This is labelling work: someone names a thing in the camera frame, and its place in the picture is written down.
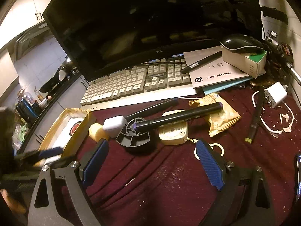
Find grey notebook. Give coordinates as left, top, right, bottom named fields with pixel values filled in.
left=183, top=45, right=251, bottom=89

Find white key rings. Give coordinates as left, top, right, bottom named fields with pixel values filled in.
left=185, top=137, right=225, bottom=156

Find white grey keyboard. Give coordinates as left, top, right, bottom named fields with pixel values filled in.
left=80, top=56, right=195, bottom=111

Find cream round bottle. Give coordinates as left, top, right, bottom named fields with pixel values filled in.
left=89, top=123, right=110, bottom=143

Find white green small box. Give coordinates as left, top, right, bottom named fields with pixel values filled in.
left=222, top=47, right=267, bottom=79

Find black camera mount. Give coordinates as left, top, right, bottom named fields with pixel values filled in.
left=266, top=30, right=279, bottom=45

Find yellow cartoon case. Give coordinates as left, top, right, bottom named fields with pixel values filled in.
left=159, top=109, right=189, bottom=146

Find metal pot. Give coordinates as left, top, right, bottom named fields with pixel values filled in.
left=59, top=56, right=75, bottom=74

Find slim black marker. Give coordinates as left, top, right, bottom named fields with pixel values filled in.
left=123, top=98, right=179, bottom=123

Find black wok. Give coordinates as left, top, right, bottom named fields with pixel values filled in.
left=39, top=72, right=61, bottom=93

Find black computer monitor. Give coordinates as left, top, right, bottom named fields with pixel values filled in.
left=43, top=0, right=262, bottom=82

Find white charger plug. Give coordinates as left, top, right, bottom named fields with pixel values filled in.
left=265, top=82, right=288, bottom=108

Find black smartphone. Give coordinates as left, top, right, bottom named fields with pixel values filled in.
left=294, top=153, right=301, bottom=203

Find black marker green cap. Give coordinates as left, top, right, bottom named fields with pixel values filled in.
left=245, top=86, right=265, bottom=143

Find black phone holder clamp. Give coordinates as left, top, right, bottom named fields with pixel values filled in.
left=260, top=5, right=289, bottom=24

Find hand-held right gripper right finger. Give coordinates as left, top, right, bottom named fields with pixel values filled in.
left=195, top=139, right=275, bottom=226

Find scattered seed shells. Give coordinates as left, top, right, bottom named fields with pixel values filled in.
left=273, top=112, right=292, bottom=138

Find black pen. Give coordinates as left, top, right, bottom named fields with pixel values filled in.
left=181, top=50, right=223, bottom=74

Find black computer mouse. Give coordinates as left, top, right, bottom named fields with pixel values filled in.
left=220, top=33, right=264, bottom=53

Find white cable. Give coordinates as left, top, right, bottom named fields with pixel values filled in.
left=252, top=91, right=294, bottom=133

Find range hood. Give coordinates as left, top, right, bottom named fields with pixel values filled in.
left=14, top=22, right=53, bottom=60

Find blue jar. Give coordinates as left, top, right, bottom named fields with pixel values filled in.
left=16, top=98, right=39, bottom=123

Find yellow cracker packet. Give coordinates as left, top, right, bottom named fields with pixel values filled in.
left=189, top=92, right=241, bottom=137

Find teal notebook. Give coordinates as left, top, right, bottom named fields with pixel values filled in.
left=202, top=75, right=253, bottom=96

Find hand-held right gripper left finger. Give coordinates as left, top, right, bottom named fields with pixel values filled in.
left=28, top=138, right=110, bottom=226

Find dark bronze ornament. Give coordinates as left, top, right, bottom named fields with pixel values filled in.
left=249, top=78, right=273, bottom=88

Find black marker purple band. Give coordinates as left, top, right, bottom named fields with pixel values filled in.
left=132, top=101, right=224, bottom=131

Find maroon cloth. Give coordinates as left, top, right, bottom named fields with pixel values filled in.
left=59, top=85, right=301, bottom=226

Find cardboard box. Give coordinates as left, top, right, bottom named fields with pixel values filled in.
left=39, top=108, right=96, bottom=167

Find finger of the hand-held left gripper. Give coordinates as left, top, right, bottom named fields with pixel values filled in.
left=14, top=146, right=64, bottom=167

